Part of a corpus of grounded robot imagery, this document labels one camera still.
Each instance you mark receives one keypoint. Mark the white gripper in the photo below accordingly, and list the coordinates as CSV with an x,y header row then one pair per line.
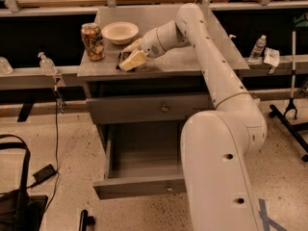
x,y
149,44

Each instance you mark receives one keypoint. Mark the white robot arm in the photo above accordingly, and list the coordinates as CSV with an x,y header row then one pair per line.
x,y
213,143

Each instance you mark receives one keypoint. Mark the grey drawer cabinet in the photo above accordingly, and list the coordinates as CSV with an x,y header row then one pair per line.
x,y
176,72

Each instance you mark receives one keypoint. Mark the closed top drawer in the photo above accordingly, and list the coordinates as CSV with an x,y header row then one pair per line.
x,y
123,109

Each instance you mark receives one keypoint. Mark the open middle drawer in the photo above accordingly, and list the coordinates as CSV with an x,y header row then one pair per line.
x,y
142,159

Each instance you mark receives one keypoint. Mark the white ceramic bowl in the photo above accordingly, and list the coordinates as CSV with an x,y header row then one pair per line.
x,y
120,33

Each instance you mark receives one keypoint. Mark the orange patterned soda can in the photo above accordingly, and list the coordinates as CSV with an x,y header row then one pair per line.
x,y
93,41

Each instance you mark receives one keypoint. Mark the clear hand sanitizer bottle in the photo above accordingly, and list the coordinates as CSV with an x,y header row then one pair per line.
x,y
47,65

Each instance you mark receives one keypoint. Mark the clear plastic water bottle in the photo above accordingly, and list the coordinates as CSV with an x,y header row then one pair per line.
x,y
258,48

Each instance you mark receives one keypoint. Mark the clear dome lid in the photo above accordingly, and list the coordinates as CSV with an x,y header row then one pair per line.
x,y
5,67

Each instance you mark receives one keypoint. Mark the black power adapter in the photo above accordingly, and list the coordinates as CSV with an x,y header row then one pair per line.
x,y
44,173

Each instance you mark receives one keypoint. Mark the blue tape cross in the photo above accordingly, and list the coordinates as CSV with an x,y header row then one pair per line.
x,y
268,223

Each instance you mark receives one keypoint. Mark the white packet on rail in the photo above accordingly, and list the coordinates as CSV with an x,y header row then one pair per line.
x,y
272,59

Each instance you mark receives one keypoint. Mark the black handle on floor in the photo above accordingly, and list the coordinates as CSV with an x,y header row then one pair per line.
x,y
87,222

